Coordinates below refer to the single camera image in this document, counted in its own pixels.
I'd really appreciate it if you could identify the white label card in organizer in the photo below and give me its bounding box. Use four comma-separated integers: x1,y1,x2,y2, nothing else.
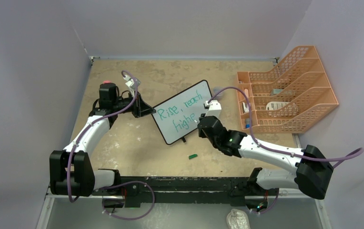
266,101,289,111

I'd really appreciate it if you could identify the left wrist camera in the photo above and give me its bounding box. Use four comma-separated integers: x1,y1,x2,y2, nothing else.
124,76,141,97

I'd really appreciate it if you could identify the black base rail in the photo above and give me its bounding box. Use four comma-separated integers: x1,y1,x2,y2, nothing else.
90,176,279,209

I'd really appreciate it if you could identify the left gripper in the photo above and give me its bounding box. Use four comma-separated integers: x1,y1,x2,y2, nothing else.
112,91,155,118

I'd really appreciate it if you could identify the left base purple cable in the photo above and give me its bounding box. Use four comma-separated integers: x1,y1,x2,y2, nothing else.
101,180,156,221

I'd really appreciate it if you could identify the aluminium frame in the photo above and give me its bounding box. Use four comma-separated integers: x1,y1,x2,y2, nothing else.
37,134,333,229

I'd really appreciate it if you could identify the clear plastic bag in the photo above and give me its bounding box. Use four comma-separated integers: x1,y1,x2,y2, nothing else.
226,208,250,229

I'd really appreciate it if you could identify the clear jar of paperclips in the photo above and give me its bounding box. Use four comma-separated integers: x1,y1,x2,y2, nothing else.
213,87,223,100

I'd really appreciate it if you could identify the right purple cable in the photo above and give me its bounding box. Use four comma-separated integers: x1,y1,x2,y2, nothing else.
207,86,364,169

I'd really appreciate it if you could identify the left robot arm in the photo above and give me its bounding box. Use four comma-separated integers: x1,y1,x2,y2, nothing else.
49,80,156,202

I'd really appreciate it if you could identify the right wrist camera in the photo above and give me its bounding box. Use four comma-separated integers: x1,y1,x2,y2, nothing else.
204,100,222,118

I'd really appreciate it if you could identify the orange plastic file organizer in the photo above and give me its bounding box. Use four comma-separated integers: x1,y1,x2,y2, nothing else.
236,45,339,134

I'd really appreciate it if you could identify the green marker cap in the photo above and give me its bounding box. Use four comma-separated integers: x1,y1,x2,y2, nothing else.
188,154,198,160

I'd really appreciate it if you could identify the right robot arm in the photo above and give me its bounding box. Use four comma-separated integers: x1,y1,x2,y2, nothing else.
198,116,334,199

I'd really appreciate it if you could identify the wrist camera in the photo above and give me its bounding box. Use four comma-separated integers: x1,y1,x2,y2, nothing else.
124,76,141,97
204,100,222,118

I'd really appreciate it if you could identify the white stapler in organizer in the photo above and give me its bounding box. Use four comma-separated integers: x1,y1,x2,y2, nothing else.
242,102,249,114

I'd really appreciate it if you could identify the small whiteboard black frame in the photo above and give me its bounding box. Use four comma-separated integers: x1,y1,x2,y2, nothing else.
152,80,212,145

